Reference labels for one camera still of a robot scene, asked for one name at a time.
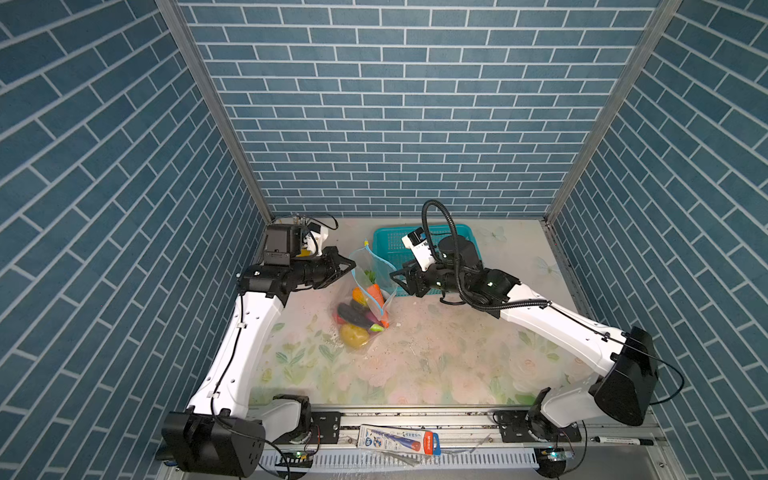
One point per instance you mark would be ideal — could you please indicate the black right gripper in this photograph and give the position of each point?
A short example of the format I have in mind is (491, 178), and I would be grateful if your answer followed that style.
(411, 279)

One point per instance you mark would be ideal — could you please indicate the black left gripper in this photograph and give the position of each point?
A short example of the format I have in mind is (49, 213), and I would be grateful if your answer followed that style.
(332, 270)

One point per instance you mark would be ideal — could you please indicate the toy corn cob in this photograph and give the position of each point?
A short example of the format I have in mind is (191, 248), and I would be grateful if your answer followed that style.
(359, 296)

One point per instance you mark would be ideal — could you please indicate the orange toy carrot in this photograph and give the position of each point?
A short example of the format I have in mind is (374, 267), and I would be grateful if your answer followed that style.
(377, 305)

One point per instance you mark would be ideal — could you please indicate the black toy eggplant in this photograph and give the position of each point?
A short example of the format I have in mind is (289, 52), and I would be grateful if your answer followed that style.
(354, 315)

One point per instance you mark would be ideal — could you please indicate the clear zip top bag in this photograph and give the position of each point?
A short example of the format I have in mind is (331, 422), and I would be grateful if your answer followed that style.
(370, 269)

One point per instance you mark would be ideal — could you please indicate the yellow toy potato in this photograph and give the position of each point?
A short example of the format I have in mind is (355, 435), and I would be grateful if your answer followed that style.
(353, 336)

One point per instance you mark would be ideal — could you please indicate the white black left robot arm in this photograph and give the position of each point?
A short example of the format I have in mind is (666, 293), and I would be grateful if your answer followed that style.
(217, 433)

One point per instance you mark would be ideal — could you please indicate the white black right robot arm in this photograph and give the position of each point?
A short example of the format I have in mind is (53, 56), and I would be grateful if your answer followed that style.
(624, 368)

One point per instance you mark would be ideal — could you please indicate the teal plastic basket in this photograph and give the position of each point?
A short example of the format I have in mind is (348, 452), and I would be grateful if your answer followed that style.
(387, 244)

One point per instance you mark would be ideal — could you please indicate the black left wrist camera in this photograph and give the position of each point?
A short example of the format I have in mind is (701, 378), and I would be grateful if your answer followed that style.
(284, 242)

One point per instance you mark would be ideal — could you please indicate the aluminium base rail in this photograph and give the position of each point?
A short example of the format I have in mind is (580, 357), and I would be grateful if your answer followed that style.
(474, 440)

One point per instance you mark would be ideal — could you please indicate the black marker on rail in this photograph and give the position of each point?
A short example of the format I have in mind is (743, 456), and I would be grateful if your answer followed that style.
(612, 440)

